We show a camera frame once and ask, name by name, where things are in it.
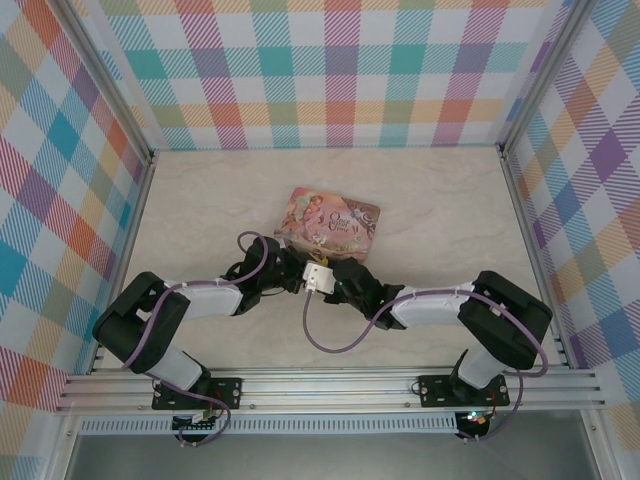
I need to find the left controller board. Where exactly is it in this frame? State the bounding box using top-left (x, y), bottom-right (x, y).
top-left (172, 412), bottom-right (221, 434)

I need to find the white slotted cable duct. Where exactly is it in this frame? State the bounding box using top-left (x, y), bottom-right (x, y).
top-left (78, 412), bottom-right (460, 435)

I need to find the grey metal panel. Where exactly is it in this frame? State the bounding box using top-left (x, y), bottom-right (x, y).
top-left (64, 432), bottom-right (601, 480)

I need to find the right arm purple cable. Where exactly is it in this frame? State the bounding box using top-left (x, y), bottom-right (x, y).
top-left (302, 287), bottom-right (549, 444)

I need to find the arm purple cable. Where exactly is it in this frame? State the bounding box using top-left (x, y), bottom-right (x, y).
top-left (302, 287), bottom-right (549, 444)
top-left (119, 230), bottom-right (282, 447)

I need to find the right controller board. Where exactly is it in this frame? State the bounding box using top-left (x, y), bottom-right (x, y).
top-left (457, 409), bottom-right (492, 432)

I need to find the aluminium side floor rail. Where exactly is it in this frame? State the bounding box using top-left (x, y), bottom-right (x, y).
top-left (87, 149), bottom-right (159, 376)
top-left (498, 149), bottom-right (574, 371)

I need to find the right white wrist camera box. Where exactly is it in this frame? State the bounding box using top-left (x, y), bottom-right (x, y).
top-left (301, 260), bottom-right (336, 297)

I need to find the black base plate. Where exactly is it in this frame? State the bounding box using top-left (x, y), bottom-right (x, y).
top-left (417, 373), bottom-right (511, 407)
top-left (152, 377), bottom-right (244, 411)

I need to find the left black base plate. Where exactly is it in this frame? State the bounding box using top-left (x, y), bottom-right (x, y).
top-left (152, 377), bottom-right (244, 411)

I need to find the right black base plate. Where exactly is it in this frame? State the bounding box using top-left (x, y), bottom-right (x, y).
top-left (417, 373), bottom-right (511, 407)

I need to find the aluminium frame post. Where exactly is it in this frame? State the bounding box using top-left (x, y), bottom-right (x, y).
top-left (499, 0), bottom-right (594, 157)
top-left (58, 0), bottom-right (157, 166)

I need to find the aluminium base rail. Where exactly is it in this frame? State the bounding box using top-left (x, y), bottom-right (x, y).
top-left (55, 367), bottom-right (604, 414)

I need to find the controller board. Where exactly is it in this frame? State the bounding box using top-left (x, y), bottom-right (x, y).
top-left (457, 409), bottom-right (492, 432)
top-left (172, 412), bottom-right (221, 434)

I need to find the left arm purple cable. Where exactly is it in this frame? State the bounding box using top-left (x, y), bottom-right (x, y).
top-left (119, 230), bottom-right (282, 447)

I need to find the pink illustrated tin box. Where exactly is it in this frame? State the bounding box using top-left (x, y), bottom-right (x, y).
top-left (273, 186), bottom-right (382, 265)

